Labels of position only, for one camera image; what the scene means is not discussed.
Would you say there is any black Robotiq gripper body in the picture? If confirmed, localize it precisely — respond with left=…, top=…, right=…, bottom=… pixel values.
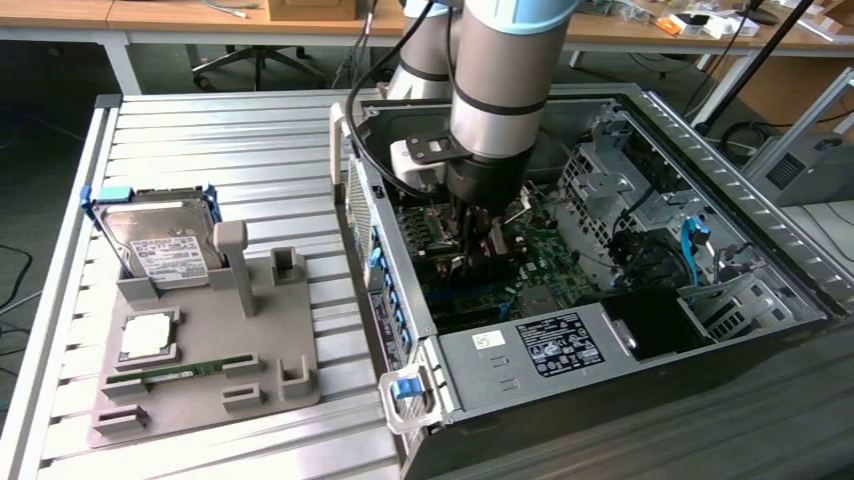
left=444, top=147, right=535, bottom=209

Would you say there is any black graphics card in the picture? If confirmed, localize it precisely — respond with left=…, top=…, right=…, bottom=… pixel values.
left=416, top=247, right=519, bottom=306

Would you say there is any metal socket cover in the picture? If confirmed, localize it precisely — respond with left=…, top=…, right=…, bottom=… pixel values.
left=503, top=180, right=542, bottom=224

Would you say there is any green motherboard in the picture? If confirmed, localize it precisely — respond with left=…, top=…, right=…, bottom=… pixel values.
left=392, top=192, right=602, bottom=336

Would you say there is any grey chipset heatsink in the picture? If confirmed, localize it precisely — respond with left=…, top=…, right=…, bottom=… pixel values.
left=519, top=287, right=568, bottom=314

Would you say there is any black expansion slot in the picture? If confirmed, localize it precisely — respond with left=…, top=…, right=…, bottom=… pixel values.
left=430, top=304, right=508, bottom=331

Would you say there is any perforated metal disk bay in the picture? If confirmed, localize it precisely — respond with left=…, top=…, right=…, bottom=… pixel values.
left=556, top=119, right=708, bottom=236

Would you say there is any grey power supply unit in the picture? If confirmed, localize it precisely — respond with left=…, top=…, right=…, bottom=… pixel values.
left=436, top=304, right=646, bottom=416

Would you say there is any black office chair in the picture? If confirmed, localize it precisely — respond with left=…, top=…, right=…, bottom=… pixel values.
left=189, top=43, right=328, bottom=92

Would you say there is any brown cardboard box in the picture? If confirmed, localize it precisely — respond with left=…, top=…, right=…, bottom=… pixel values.
left=265, top=0, right=375, bottom=22

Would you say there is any black white desk gadget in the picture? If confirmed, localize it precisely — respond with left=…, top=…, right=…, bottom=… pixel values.
left=656, top=12, right=715, bottom=37

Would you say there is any grey parts rack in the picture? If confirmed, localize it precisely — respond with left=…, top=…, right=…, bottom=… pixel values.
left=89, top=222, right=326, bottom=449

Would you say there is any black tripod pole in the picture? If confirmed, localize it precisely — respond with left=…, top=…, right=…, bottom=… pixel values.
left=692, top=0, right=819, bottom=134

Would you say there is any small white box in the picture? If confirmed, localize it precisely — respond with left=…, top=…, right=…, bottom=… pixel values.
left=706, top=17, right=761, bottom=40

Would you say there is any silver hard disk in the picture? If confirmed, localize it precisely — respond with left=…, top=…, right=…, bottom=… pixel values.
left=100, top=199, right=228, bottom=291

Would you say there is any open black PC case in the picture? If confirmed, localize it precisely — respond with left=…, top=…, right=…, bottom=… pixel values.
left=328, top=82, right=854, bottom=480

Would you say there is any wooden desk with side panel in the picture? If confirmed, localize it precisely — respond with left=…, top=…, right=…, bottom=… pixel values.
left=563, top=0, right=854, bottom=132

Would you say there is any grey metal cabinet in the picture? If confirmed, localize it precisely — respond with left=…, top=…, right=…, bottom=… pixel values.
left=743, top=67, right=854, bottom=209

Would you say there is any green RAM stick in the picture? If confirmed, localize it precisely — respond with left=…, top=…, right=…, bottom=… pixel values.
left=105, top=360, right=232, bottom=385

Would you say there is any silver CPU chip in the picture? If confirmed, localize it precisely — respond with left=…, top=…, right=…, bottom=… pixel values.
left=119, top=314, right=176, bottom=364

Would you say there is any black monitor stand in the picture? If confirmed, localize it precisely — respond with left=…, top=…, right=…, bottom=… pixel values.
left=733, top=0, right=779, bottom=26

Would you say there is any blue disk caddy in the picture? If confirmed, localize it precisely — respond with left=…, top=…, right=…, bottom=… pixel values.
left=77, top=185, right=221, bottom=241

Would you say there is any wooden desk with white legs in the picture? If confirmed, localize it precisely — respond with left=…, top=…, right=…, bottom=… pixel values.
left=0, top=0, right=407, bottom=96

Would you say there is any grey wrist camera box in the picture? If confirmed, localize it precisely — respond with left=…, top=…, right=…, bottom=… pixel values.
left=388, top=133, right=475, bottom=195

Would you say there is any black wire bundle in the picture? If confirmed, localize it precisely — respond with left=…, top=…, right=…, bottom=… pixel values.
left=610, top=229, right=688, bottom=291

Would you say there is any dark wrist cable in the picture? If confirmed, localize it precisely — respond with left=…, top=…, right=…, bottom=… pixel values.
left=344, top=0, right=442, bottom=197

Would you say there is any blue disk wire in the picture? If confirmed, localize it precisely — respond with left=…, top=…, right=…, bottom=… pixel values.
left=680, top=212, right=712, bottom=289

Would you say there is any silver metal drive bracket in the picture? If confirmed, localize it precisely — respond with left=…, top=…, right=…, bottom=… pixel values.
left=676, top=274, right=813, bottom=341

